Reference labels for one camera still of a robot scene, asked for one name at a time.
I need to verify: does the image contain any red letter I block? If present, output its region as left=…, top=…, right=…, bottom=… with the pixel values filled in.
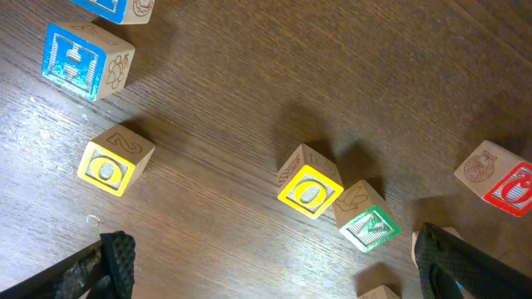
left=357, top=285, right=401, bottom=299

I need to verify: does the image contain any blue letter H block lower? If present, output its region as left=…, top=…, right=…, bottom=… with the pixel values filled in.
left=42, top=22, right=135, bottom=101

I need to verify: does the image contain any green letter V block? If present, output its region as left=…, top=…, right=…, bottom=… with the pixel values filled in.
left=332, top=179, right=401, bottom=252

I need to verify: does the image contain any blue letter h block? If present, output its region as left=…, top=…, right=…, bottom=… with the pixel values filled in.
left=71, top=0, right=155, bottom=25
left=42, top=22, right=135, bottom=101

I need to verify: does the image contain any yellow letter O block centre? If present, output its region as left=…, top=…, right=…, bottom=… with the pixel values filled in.
left=277, top=143, right=344, bottom=219

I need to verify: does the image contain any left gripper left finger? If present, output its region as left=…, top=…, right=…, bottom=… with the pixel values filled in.
left=1, top=231, right=135, bottom=299

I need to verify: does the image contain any blue letter P block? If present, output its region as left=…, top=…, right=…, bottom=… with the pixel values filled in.
left=412, top=223, right=465, bottom=299

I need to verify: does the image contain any blue letter H block upper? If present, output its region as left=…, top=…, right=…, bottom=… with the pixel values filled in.
left=71, top=0, right=155, bottom=25

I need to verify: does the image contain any yellow letter O block left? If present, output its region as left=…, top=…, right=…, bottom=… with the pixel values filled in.
left=77, top=125, right=155, bottom=197

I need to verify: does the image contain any yellow letter o block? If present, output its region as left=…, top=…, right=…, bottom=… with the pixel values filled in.
left=277, top=143, right=344, bottom=219
left=77, top=125, right=155, bottom=197

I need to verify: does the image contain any red letter O block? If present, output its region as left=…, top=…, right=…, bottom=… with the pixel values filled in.
left=454, top=140, right=531, bottom=217

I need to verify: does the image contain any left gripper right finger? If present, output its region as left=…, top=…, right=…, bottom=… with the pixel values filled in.
left=413, top=222, right=532, bottom=299

